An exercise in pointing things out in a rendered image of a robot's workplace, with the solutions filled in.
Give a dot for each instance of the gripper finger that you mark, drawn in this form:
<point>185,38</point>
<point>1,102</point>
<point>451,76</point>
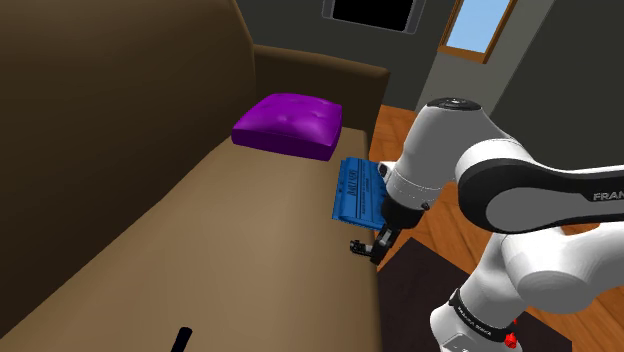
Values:
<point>358,247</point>
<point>383,244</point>

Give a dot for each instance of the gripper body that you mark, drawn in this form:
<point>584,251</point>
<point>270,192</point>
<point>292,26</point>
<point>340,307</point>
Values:
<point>400,215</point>

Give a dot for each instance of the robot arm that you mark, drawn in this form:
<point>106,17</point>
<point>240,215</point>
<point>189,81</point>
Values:
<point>536,195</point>

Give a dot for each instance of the blue book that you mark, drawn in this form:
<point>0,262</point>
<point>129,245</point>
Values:
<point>356,195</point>

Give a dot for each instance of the purple cushion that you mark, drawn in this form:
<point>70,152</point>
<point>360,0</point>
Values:
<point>287,122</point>

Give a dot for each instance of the brown sofa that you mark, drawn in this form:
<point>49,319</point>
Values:
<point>204,234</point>

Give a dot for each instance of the black stick-shaped object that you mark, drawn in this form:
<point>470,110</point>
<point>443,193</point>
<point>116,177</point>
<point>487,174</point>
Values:
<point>182,340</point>

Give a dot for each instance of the window with wooden frame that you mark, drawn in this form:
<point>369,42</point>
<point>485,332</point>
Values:
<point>475,24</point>

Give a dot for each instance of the black grey-framed wall picture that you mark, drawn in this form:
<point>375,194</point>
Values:
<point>373,12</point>

